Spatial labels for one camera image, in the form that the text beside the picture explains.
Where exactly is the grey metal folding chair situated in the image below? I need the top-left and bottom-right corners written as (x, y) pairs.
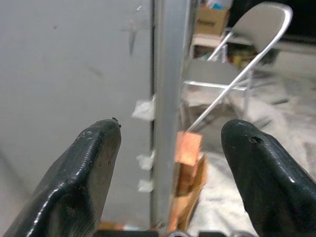
top-left (180, 1), bottom-right (294, 132)

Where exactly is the white fridge door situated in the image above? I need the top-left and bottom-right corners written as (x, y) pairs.
top-left (152, 0), bottom-right (198, 229)

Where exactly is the brown cardboard piece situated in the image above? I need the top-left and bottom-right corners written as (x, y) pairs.
top-left (171, 153), bottom-right (208, 231)

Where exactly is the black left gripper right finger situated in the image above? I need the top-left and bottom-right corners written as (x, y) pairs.
top-left (221, 119), bottom-right (316, 237)

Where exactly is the white plastic tab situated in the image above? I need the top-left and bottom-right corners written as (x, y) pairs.
top-left (136, 151), bottom-right (156, 171)
top-left (137, 179), bottom-right (154, 194)

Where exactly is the brown cardboard box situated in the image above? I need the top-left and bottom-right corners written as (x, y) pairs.
top-left (196, 7), bottom-right (231, 37)

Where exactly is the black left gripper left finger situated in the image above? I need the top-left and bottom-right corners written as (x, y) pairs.
top-left (0, 117), bottom-right (122, 237)

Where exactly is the white fridge body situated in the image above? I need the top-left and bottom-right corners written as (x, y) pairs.
top-left (0, 0), bottom-right (156, 232)

